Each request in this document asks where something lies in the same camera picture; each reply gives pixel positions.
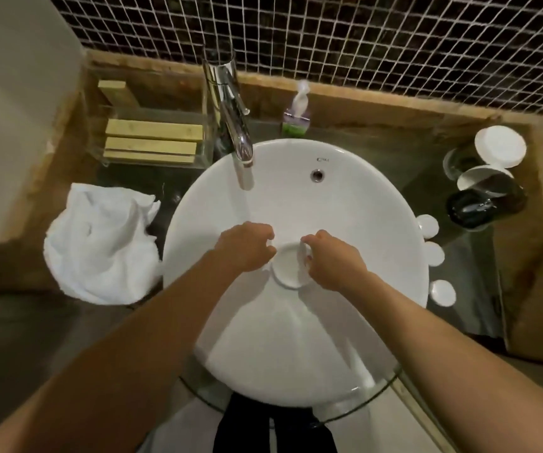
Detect person's left hand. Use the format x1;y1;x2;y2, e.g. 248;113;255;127
214;221;278;274

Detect person's right hand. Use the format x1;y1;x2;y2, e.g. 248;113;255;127
300;230;372;294

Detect white round dish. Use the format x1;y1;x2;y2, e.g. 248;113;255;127
268;239;314;290

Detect person's right forearm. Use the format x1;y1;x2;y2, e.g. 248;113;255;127
342;271;543;453

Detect person's left forearm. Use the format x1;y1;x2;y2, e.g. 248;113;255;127
0;245;241;453

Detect white round sink basin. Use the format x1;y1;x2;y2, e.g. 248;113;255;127
162;138;430;407

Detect small white round coaster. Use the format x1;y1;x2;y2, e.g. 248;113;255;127
423;241;446;269
430;280;457;307
416;214;440;241

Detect tissue box with white tissue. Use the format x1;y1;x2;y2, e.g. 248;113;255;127
281;80;312;139

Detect chrome faucet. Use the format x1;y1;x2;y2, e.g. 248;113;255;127
202;48;255;190

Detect long yellow box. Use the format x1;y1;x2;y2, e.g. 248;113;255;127
103;150;196;165
104;137;199;156
105;119;204;143

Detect person's black trousers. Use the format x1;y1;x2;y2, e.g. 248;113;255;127
212;391;339;453

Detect white towel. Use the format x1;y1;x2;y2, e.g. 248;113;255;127
43;182;164;306

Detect clear acrylic tray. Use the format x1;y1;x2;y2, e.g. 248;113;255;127
82;65;216;171

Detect clear drinking glass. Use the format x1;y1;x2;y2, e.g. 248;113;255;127
443;147;482;182

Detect white round cup lid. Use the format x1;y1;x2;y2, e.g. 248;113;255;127
456;165;514;191
474;126;528;168

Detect short yellow box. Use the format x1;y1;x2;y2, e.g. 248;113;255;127
98;79;139;109

